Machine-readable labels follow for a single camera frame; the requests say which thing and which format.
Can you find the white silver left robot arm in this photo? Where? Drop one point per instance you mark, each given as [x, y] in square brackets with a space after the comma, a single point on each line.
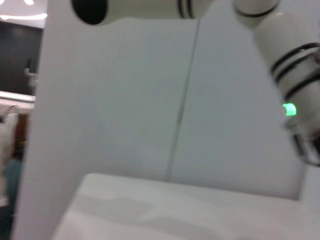
[275, 45]

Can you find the white counter ledge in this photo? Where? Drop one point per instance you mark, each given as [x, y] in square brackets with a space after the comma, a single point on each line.
[15, 96]

